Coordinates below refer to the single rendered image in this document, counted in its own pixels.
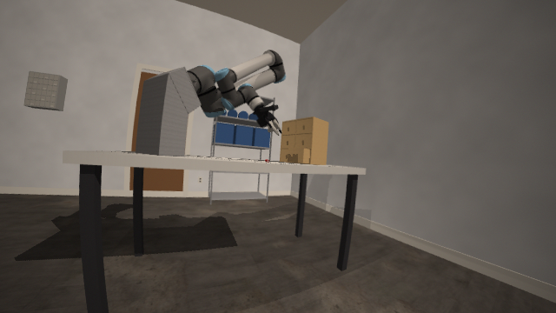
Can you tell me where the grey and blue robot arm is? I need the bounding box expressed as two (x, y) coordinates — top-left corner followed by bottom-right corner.
(187, 50), (286, 117)

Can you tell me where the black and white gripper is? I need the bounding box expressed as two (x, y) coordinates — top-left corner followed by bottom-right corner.
(253, 103), (282, 136)

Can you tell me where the tan wooden chest of drawers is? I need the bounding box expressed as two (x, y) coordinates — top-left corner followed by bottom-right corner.
(281, 117), (328, 165)

